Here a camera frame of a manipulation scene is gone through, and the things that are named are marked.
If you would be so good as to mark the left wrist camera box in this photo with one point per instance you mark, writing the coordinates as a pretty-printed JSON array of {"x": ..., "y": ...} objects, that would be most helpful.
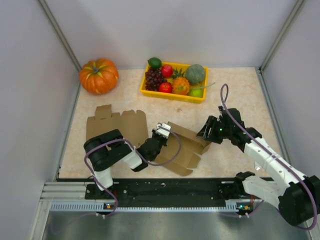
[{"x": 163, "y": 130}]

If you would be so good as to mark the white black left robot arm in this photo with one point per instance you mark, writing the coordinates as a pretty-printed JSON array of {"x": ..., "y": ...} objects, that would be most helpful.
[{"x": 107, "y": 149}]

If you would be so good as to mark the green netted melon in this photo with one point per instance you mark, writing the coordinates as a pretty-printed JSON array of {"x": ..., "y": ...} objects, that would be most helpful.
[{"x": 195, "y": 74}]

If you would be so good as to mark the red apple rear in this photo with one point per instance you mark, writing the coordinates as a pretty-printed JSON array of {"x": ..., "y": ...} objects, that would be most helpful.
[{"x": 166, "y": 71}]

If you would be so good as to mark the white slotted cable duct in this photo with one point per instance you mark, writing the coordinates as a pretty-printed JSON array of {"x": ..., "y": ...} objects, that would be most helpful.
[{"x": 72, "y": 206}]

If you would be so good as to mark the red apple front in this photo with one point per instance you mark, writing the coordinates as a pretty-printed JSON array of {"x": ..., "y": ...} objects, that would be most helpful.
[{"x": 165, "y": 87}]

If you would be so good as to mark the purple grape bunch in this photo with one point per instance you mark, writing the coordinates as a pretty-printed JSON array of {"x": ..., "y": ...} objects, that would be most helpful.
[{"x": 153, "y": 79}]

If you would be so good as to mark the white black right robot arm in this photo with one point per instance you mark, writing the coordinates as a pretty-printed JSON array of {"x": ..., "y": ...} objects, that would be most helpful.
[{"x": 295, "y": 195}]

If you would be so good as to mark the aluminium frame post right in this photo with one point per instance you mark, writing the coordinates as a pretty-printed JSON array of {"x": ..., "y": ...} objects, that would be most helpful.
[{"x": 298, "y": 6}]

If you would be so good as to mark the light green apple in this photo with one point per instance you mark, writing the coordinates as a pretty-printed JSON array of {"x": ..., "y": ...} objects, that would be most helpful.
[{"x": 198, "y": 91}]

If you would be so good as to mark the aluminium frame post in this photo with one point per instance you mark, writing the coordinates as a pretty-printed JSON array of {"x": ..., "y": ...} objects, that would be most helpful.
[
  {"x": 298, "y": 6},
  {"x": 59, "y": 33}
]

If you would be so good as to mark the brown cardboard box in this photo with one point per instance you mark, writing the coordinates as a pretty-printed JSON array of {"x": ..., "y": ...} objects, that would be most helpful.
[{"x": 185, "y": 150}]

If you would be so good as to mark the aluminium frame post left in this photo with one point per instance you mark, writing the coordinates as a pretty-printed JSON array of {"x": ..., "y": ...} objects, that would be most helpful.
[{"x": 59, "y": 33}]

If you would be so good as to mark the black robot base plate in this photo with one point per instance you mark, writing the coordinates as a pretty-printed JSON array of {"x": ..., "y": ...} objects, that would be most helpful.
[{"x": 170, "y": 192}]

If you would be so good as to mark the red apple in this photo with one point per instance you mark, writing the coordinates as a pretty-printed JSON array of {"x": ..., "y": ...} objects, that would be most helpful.
[
  {"x": 165, "y": 87},
  {"x": 166, "y": 71}
]

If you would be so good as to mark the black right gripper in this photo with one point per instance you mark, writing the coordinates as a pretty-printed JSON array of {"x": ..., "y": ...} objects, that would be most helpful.
[{"x": 211, "y": 122}]

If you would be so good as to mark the clear plastic scrap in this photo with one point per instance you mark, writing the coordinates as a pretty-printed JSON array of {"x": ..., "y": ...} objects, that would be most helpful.
[{"x": 257, "y": 167}]

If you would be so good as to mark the yellow plastic fruit tray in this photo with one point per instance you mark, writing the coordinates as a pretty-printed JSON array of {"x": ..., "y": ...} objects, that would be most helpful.
[{"x": 173, "y": 96}]

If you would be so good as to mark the dark green lime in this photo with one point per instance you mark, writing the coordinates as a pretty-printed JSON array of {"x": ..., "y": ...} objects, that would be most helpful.
[{"x": 155, "y": 63}]

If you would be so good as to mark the orange pumpkin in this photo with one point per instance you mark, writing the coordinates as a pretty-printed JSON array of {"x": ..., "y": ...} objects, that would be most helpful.
[{"x": 99, "y": 76}]

